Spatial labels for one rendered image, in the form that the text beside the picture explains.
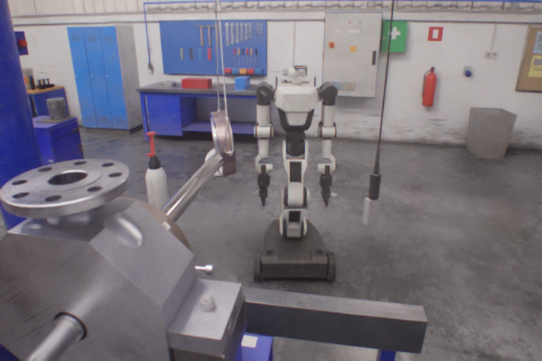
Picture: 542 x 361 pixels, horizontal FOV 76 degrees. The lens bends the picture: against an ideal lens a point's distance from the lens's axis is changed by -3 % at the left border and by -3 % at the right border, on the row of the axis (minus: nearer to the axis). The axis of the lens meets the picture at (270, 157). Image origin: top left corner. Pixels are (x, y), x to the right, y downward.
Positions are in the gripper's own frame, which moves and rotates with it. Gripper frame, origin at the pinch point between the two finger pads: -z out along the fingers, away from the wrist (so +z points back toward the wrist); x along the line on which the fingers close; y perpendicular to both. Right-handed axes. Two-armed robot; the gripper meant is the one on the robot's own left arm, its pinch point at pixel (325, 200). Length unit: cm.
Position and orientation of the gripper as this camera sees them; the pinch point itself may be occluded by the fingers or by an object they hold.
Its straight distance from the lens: 259.9
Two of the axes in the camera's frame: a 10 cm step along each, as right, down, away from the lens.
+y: 10.0, 0.0, -0.1
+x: -0.1, 1.5, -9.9
